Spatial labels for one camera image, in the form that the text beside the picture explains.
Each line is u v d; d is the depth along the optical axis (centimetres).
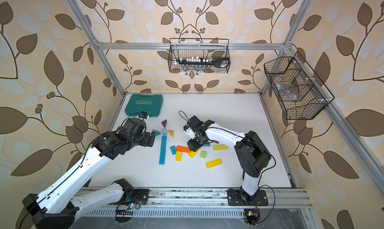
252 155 47
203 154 89
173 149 90
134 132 53
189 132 82
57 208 38
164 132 99
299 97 74
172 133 96
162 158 87
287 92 70
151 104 108
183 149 89
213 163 85
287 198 76
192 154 88
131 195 68
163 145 92
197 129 67
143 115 64
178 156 89
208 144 94
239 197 67
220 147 91
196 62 82
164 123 101
